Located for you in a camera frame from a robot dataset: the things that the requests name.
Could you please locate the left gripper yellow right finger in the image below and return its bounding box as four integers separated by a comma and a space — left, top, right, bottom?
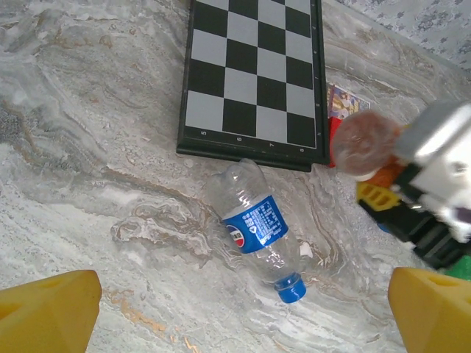
387, 266, 471, 353

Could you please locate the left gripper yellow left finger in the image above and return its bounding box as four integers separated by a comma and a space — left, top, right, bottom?
0, 269, 103, 353

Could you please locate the green plastic bottle yellow cap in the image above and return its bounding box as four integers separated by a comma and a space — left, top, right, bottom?
443, 254, 471, 283

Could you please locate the clear Pepsi bottle blue cap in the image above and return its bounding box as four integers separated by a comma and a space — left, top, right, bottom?
205, 157, 308, 304

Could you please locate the red plastic block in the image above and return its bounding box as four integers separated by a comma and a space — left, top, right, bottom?
327, 116, 347, 169

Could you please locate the playing card box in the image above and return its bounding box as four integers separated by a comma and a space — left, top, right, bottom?
325, 82, 372, 121

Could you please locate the black and grey chessboard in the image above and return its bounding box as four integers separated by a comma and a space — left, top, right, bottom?
175, 0, 331, 173

